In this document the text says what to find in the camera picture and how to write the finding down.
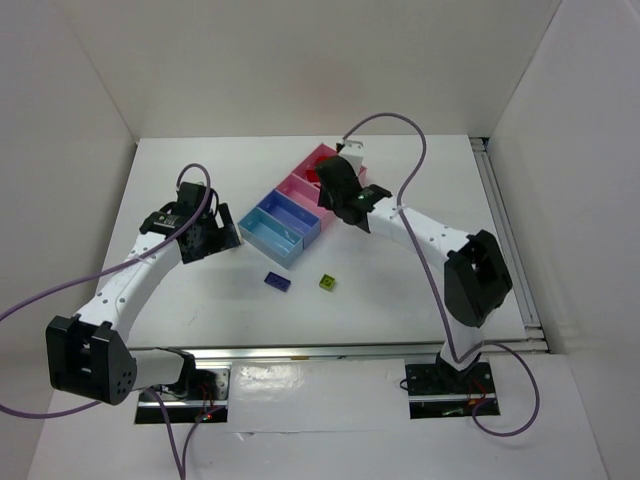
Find red lego brick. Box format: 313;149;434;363
305;169;318;183

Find green lego brick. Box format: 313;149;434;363
319;274;336;291

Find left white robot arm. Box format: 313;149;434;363
45;182;240;405

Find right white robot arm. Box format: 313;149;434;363
315;156;513;374

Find light blue container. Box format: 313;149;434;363
238;207;303;269

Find small pink container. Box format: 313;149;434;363
276;174;328;216

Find large pink container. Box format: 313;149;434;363
291;142;369;232

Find purple blue container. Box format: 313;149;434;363
257;190;321;249

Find purple lego plate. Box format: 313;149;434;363
264;272;291;292

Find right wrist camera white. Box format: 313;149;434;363
336;140;365;176

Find aluminium front rail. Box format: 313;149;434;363
119;341;451;364

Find aluminium rail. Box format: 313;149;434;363
469;137;551;353
119;341;451;364

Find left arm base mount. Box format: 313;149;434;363
152;365;231;424

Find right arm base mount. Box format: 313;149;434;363
399;362;500;420

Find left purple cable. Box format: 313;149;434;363
0;163;211;480

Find aluminium right rail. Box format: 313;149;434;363
469;137;551;353

